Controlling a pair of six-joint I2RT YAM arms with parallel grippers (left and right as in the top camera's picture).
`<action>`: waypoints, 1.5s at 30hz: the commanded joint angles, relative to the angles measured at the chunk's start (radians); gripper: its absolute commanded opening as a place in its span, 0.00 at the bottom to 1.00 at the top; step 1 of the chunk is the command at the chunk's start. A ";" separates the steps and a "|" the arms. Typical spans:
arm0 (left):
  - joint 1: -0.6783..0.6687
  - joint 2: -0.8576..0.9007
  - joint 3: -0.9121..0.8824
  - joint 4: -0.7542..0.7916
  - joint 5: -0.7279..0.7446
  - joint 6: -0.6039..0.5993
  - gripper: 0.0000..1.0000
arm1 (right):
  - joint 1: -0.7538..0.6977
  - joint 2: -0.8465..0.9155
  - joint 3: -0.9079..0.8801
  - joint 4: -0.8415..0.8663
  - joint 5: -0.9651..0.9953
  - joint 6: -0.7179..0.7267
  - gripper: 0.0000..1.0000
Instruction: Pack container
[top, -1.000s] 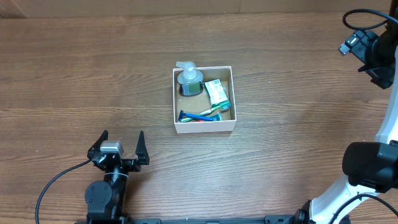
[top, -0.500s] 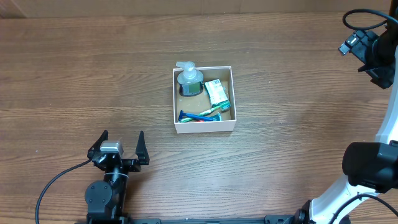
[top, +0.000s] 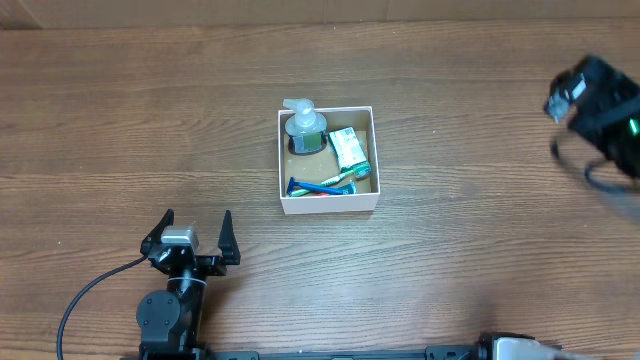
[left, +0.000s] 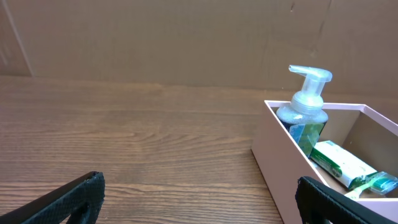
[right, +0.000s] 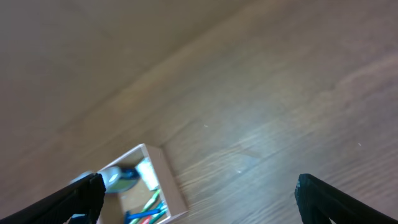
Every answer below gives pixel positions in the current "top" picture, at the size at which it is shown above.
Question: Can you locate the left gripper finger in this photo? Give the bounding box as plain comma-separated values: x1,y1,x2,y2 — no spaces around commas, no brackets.
218,210,241,265
142,209,175,244

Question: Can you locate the blue disposable razor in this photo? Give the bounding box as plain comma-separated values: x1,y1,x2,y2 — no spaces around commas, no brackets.
287,177,347,197

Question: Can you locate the red green toothpaste tube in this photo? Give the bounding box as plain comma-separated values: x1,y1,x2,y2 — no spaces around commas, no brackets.
316,181,357,196

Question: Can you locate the purple soap pump bottle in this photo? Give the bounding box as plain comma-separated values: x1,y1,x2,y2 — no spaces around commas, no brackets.
283,98,328,156

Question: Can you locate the green toothbrush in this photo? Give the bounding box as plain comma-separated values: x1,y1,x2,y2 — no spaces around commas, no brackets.
293,162,371,197

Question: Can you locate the green white soap bar box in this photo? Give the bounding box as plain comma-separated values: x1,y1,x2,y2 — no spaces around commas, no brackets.
329,127,367,171

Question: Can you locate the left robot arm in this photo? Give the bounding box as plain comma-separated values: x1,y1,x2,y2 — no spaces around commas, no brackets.
136,209,241,359

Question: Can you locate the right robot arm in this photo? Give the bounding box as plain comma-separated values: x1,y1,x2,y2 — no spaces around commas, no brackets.
542,54,639,224

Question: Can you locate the white cardboard box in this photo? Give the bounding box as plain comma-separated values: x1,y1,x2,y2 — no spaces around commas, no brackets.
277,106,381,215

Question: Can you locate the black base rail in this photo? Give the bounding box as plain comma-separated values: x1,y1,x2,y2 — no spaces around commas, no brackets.
119,344,566,360

